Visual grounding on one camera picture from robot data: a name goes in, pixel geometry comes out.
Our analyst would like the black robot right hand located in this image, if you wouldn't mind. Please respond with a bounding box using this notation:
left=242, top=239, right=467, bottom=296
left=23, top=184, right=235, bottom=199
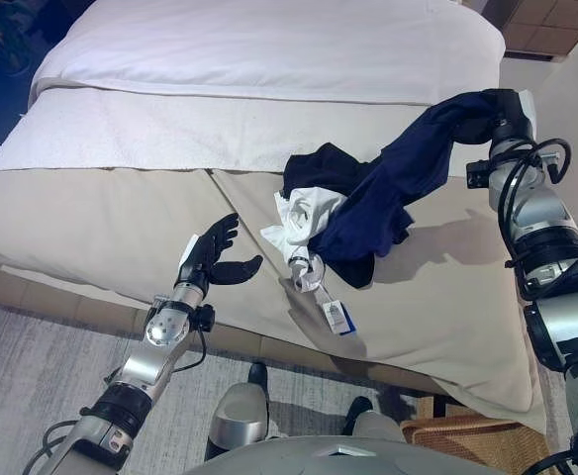
left=489, top=88, right=538, bottom=135

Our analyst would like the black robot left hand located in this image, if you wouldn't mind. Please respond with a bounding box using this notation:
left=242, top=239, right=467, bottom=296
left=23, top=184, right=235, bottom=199
left=176, top=213, right=265, bottom=297

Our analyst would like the white garment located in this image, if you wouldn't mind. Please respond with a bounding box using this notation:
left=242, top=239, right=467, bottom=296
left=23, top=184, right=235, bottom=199
left=260, top=186, right=347, bottom=294

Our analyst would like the navy blue garment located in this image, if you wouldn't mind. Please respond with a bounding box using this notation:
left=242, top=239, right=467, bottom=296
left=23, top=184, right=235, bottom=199
left=313, top=89, right=504, bottom=264

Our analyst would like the black garment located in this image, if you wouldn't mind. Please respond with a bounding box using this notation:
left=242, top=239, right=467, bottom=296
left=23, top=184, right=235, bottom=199
left=282, top=142, right=385, bottom=291

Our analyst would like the white blue clothing tag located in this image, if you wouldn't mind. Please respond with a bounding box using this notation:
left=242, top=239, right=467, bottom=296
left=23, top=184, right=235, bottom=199
left=321, top=298, right=358, bottom=338

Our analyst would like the beige bed cover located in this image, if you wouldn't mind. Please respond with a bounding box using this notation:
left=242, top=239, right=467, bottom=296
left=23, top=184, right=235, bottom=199
left=0, top=165, right=553, bottom=432

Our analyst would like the bed with white duvet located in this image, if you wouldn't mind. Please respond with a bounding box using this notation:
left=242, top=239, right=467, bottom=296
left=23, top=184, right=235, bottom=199
left=0, top=0, right=507, bottom=173

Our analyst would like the brown wicker basket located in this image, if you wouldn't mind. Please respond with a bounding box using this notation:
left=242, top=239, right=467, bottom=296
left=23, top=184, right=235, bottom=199
left=400, top=395, right=570, bottom=469

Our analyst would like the robot left leg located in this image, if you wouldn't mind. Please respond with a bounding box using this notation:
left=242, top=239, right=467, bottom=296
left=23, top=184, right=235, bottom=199
left=206, top=362, right=271, bottom=461

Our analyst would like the robot leg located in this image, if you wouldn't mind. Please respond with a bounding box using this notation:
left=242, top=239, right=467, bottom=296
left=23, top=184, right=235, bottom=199
left=206, top=362, right=271, bottom=461
left=342, top=395, right=405, bottom=445

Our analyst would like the grey striped rug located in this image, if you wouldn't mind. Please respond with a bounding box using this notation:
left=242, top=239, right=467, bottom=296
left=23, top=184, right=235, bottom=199
left=0, top=212, right=578, bottom=475

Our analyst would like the robot right leg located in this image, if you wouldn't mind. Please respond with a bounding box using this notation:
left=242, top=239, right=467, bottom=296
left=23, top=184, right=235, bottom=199
left=342, top=395, right=405, bottom=445

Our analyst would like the grey robot torso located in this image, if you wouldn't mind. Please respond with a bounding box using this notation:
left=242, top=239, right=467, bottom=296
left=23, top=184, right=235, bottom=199
left=184, top=434, right=511, bottom=475

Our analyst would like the tan bed frame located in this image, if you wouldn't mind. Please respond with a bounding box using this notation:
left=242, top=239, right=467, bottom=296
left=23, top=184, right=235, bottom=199
left=0, top=264, right=448, bottom=412

